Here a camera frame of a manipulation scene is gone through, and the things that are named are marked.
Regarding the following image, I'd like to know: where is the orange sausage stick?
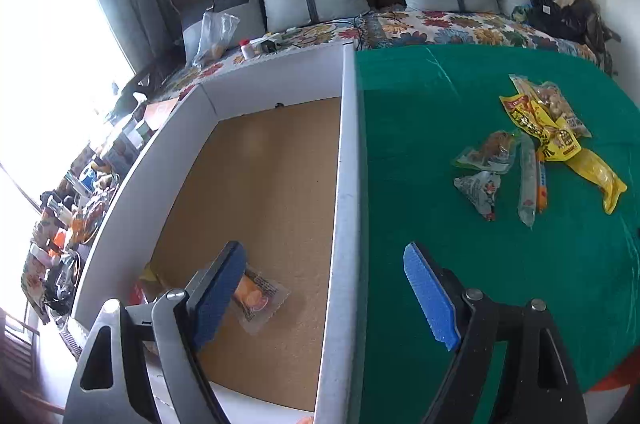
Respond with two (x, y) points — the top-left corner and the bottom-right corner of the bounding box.
(535, 149), (549, 211)

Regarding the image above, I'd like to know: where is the pile of assorted clutter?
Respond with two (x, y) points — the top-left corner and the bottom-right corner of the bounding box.
(20, 78), (151, 345)

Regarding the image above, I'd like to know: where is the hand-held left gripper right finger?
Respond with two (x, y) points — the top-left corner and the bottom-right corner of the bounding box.
(403, 242), (588, 424)

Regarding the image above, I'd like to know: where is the red yellow snack packet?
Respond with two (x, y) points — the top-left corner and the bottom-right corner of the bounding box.
(131, 263), (166, 305)

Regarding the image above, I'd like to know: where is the clear packet with orange snack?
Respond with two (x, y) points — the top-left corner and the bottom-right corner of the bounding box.
(231, 266), (291, 336)

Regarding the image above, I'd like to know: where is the white triangular snack packet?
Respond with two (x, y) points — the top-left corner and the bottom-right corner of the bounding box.
(453, 171), (502, 222)

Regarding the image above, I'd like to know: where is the clear peanut packet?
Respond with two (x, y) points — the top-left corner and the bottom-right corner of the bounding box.
(509, 74), (593, 139)

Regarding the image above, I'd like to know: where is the clear plastic bag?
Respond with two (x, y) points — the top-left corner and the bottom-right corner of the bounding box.
(192, 11), (241, 67)

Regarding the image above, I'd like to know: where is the black clothing pile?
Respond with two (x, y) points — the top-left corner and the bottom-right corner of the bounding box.
(527, 0), (608, 49)

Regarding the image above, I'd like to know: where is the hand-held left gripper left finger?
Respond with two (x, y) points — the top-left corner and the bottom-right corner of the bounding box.
(65, 241), (248, 424)

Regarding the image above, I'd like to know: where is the dark brown bag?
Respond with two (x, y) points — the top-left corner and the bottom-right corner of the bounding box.
(582, 0), (621, 74)

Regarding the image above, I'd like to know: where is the floral bedsheet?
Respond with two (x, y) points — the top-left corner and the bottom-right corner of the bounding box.
(155, 6), (601, 104)

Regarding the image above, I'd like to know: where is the plain yellow snack packet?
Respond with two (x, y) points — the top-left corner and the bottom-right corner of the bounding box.
(565, 148), (628, 215)

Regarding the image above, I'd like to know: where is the green cloth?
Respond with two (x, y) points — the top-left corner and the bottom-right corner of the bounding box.
(347, 44), (640, 424)

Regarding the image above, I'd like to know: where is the white box with cork bottom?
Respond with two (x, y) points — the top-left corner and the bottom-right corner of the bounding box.
(72, 44), (368, 424)

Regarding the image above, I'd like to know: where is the black cable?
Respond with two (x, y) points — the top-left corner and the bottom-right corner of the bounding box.
(345, 11), (372, 50)

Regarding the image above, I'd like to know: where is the green clear meat packet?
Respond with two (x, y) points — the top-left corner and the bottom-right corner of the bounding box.
(451, 130), (522, 175)

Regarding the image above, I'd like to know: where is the peach paper sheet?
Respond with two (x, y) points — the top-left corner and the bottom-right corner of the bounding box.
(145, 98), (179, 129)

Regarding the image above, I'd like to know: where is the pale sausage stick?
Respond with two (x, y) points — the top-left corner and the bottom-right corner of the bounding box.
(517, 135), (538, 229)

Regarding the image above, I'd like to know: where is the yellow printed snack packet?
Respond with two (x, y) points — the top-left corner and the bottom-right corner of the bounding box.
(499, 91), (583, 162)

